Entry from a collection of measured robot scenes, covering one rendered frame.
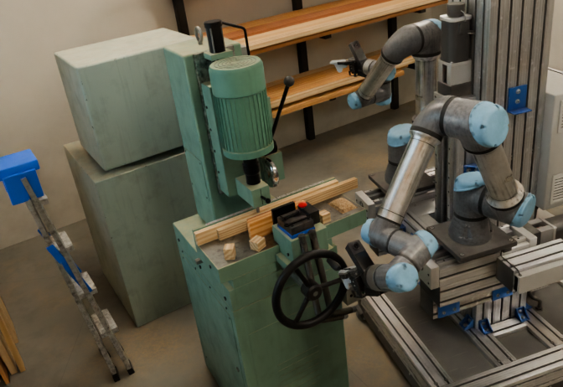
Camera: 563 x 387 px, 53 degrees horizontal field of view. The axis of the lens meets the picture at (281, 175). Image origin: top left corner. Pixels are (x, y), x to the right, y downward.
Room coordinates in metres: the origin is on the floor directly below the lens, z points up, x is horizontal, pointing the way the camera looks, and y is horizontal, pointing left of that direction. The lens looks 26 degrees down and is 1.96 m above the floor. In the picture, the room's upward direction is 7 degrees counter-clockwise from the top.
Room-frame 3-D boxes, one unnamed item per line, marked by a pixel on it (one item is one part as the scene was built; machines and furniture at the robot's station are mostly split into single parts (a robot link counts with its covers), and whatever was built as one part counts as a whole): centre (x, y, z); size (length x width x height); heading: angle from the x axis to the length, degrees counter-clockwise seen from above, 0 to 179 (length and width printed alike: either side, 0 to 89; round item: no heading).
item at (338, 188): (1.84, -0.02, 0.92); 0.60 x 0.02 x 0.04; 116
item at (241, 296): (1.89, 0.15, 0.76); 0.57 x 0.45 x 0.09; 26
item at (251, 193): (1.80, 0.11, 1.03); 0.14 x 0.07 x 0.09; 26
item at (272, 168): (1.95, 0.04, 1.02); 0.12 x 0.03 x 0.12; 26
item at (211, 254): (1.71, 0.00, 0.87); 0.61 x 0.30 x 0.06; 116
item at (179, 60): (2.04, 0.23, 1.16); 0.22 x 0.22 x 0.72; 26
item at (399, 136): (2.15, -0.52, 0.98); 0.13 x 0.12 x 0.14; 118
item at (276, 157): (2.02, 0.04, 1.02); 0.09 x 0.07 x 0.12; 116
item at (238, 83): (1.78, 0.10, 1.35); 0.18 x 0.18 x 0.31
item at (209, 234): (1.83, 0.06, 0.92); 0.60 x 0.02 x 0.05; 116
